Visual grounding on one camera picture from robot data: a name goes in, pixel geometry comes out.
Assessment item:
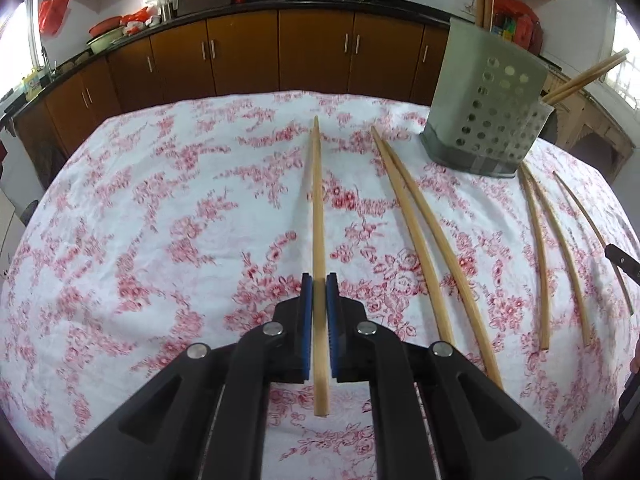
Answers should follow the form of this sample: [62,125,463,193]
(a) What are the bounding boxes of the floral white red tablecloth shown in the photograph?
[1,92,639,474]

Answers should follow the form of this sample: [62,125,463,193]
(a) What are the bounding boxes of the green basin red lid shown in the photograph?
[87,16,124,54]

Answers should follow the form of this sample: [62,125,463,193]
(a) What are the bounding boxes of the brown kitchen cabinet row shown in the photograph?
[13,9,448,167]

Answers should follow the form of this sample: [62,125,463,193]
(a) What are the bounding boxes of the white kettle on counter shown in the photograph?
[157,0,176,22]

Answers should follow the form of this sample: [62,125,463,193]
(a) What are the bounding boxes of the red plastic bag on wall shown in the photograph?
[38,0,70,36]

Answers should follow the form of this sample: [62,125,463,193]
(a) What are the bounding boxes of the red bags right counter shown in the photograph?
[491,0,544,55]

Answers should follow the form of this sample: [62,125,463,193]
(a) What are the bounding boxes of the wooden side cabinet right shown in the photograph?
[540,91,636,183]

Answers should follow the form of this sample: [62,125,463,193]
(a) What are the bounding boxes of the yellow bottle by sink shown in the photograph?
[23,70,42,102]

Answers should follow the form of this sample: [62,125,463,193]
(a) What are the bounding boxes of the grey perforated utensil holder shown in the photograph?
[420,18,553,178]

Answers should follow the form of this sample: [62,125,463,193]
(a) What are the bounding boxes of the chopstick leaning in holder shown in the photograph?
[541,48,630,101]

